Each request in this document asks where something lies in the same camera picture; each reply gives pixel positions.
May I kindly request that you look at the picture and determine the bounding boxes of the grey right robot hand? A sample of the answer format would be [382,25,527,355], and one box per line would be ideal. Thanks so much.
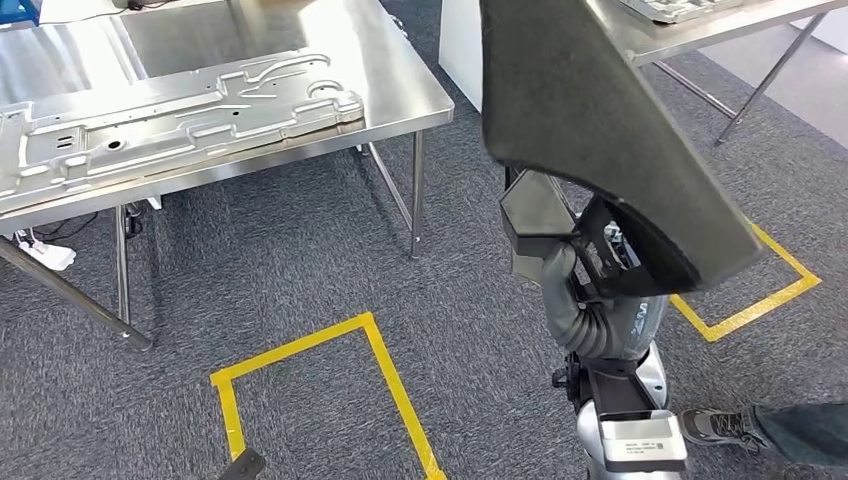
[539,221,669,360]

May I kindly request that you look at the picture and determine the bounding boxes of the black plastic panel part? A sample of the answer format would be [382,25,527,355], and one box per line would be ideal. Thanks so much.
[478,0,766,299]

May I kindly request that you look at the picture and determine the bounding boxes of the stainless steel workbench table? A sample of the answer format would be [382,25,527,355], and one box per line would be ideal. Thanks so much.
[0,0,456,352]

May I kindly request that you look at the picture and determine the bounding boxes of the small stamped metal part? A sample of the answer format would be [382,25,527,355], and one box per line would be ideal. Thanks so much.
[619,0,745,26]

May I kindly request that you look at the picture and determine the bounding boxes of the person's foot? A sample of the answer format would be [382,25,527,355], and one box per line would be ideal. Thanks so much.
[676,407,763,458]

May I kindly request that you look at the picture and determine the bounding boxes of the white cabinet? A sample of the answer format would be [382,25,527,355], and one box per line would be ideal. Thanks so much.
[438,0,486,113]

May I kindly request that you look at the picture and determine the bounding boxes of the stainless steel side table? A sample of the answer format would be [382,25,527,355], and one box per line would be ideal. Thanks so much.
[586,0,848,146]

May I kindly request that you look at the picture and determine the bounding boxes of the person's leg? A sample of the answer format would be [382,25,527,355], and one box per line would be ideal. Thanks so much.
[751,402,848,468]

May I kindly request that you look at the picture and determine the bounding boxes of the large stamped metal sheet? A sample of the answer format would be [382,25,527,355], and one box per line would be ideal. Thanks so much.
[0,52,367,215]

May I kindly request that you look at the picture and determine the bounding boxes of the white power strip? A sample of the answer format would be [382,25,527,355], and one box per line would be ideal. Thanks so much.
[16,238,77,273]

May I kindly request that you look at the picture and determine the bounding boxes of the blue plastic crate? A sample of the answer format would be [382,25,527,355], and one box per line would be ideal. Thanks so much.
[0,0,41,28]

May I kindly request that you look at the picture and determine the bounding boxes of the black power cable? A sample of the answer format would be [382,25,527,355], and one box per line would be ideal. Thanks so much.
[29,211,101,244]

